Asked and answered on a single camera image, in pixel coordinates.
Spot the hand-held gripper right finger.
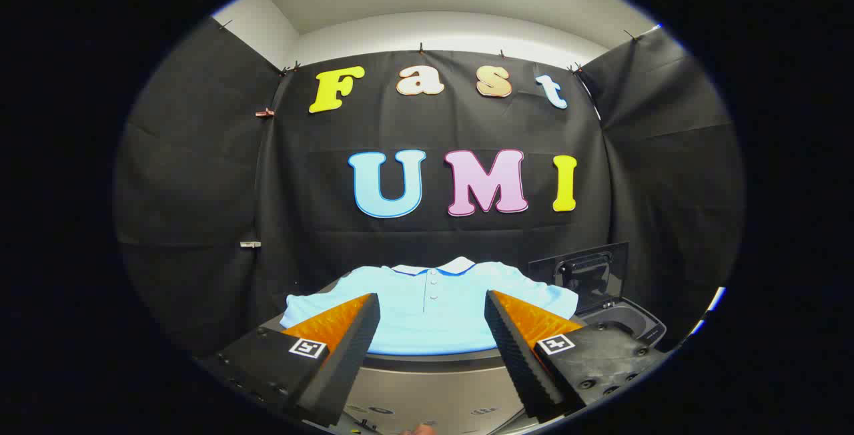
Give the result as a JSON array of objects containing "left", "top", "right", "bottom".
[{"left": 484, "top": 290, "right": 671, "bottom": 422}]

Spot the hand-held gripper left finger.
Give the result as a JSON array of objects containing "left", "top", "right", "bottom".
[{"left": 200, "top": 293, "right": 381, "bottom": 428}]

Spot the light blue polo shirt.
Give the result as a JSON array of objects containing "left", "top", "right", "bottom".
[{"left": 279, "top": 256, "right": 580, "bottom": 356}]

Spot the dark washing machine lid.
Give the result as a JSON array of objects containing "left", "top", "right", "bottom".
[{"left": 528, "top": 242, "right": 629, "bottom": 316}]

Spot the grey washing machine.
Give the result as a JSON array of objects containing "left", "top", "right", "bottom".
[{"left": 579, "top": 298, "right": 668, "bottom": 350}]

